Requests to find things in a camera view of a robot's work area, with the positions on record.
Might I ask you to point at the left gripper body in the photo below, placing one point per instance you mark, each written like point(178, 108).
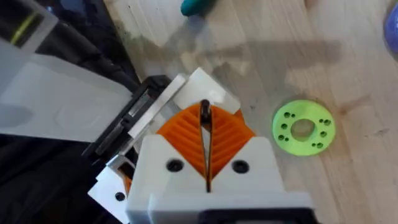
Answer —
point(62, 102)

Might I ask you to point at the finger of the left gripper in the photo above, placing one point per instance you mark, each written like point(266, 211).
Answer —
point(109, 189)
point(205, 85)

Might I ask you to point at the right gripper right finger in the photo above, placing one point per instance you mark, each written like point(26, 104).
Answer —
point(239, 155)

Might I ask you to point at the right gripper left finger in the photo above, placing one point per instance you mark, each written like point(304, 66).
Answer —
point(174, 149)

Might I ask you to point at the black screw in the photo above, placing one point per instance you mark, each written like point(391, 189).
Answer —
point(205, 113)

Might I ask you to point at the green vegetable toy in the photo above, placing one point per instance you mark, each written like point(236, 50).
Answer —
point(196, 7)

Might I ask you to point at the green disc with holes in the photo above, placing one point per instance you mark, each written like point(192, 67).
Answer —
point(323, 124)

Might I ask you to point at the tan tub of toys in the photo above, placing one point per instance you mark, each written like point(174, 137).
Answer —
point(392, 28)

